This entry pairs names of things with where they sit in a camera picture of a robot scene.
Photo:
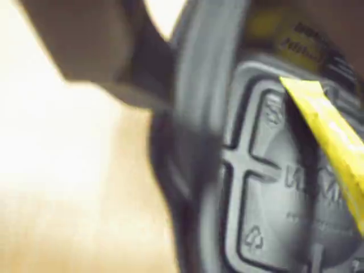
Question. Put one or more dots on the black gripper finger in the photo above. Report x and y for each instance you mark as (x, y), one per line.
(99, 42)
(344, 22)

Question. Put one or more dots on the yellow instant coffee stick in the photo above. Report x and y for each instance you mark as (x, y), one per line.
(335, 136)

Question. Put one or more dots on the black square plastic bowl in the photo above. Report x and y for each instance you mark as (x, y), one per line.
(256, 176)

